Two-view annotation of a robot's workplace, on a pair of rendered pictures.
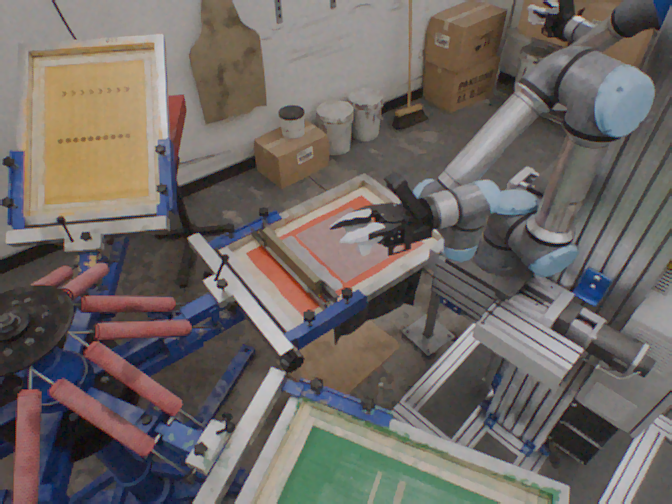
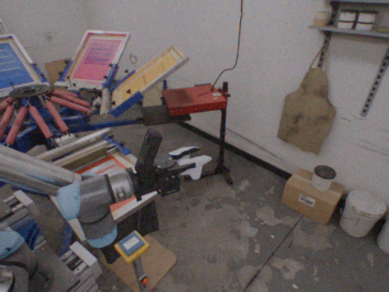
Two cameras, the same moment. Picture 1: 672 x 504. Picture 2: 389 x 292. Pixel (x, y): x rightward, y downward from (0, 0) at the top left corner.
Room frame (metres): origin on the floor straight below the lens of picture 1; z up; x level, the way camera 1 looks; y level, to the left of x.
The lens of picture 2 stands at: (1.82, -1.34, 2.06)
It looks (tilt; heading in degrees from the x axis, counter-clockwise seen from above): 35 degrees down; 79
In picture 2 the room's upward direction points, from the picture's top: straight up
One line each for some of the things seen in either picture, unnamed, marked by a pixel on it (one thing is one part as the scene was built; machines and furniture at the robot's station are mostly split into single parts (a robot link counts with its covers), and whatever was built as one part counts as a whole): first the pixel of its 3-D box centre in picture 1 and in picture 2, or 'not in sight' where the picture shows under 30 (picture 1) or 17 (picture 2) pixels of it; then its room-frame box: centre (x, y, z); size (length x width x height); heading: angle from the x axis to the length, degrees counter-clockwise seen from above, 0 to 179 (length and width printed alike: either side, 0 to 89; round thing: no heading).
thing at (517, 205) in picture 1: (512, 216); not in sight; (0.99, -0.51, 1.42); 0.13 x 0.12 x 0.14; 20
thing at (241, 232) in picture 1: (249, 233); (118, 147); (1.46, 0.34, 0.98); 0.30 x 0.05 x 0.07; 126
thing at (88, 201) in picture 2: (591, 38); (87, 197); (1.63, -0.90, 1.65); 0.11 x 0.08 x 0.09; 18
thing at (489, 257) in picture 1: (500, 245); not in sight; (1.00, -0.50, 1.31); 0.15 x 0.15 x 0.10
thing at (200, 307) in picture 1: (207, 306); not in sight; (1.04, 0.44, 1.02); 0.17 x 0.06 x 0.05; 126
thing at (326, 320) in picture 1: (329, 318); not in sight; (1.00, 0.02, 0.98); 0.30 x 0.05 x 0.07; 126
